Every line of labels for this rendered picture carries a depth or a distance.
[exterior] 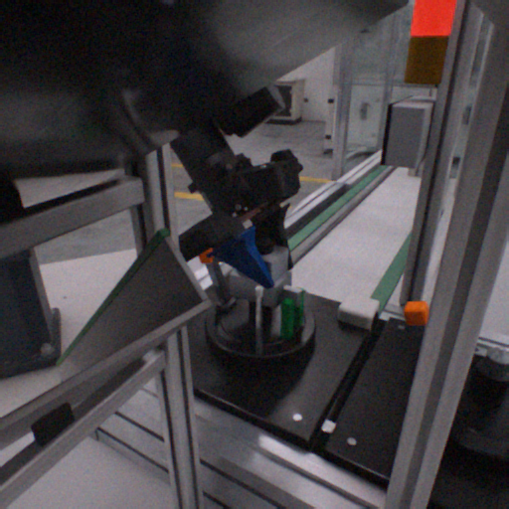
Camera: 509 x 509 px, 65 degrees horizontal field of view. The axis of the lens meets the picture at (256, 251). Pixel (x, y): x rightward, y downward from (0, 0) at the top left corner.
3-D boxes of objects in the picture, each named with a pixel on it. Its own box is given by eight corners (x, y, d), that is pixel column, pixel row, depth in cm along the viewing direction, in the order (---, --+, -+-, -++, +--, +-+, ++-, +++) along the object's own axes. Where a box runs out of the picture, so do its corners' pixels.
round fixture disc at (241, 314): (182, 344, 50) (181, 331, 49) (243, 291, 61) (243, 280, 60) (283, 387, 43) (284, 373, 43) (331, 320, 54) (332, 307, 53)
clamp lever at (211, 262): (216, 304, 53) (195, 252, 51) (225, 297, 54) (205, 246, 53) (237, 303, 51) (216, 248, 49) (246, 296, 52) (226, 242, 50)
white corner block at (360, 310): (334, 331, 55) (337, 306, 54) (345, 314, 59) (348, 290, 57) (368, 342, 53) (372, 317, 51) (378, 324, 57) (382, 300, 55)
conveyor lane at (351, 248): (136, 420, 53) (124, 361, 49) (348, 217, 118) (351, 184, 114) (344, 538, 40) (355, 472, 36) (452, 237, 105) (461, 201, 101)
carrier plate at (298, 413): (125, 367, 49) (122, 353, 48) (234, 280, 68) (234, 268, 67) (306, 456, 38) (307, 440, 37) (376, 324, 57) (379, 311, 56)
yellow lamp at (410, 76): (399, 83, 48) (406, 36, 46) (408, 81, 52) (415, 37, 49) (443, 84, 45) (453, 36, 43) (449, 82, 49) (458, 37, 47)
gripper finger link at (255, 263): (203, 255, 44) (240, 235, 40) (222, 244, 47) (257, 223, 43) (237, 310, 44) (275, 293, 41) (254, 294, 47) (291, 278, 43)
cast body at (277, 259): (229, 294, 49) (227, 243, 46) (248, 279, 53) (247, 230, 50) (291, 315, 45) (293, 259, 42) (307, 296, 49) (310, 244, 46)
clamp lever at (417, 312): (419, 375, 41) (402, 310, 39) (423, 364, 43) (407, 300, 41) (457, 377, 39) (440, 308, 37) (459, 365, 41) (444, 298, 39)
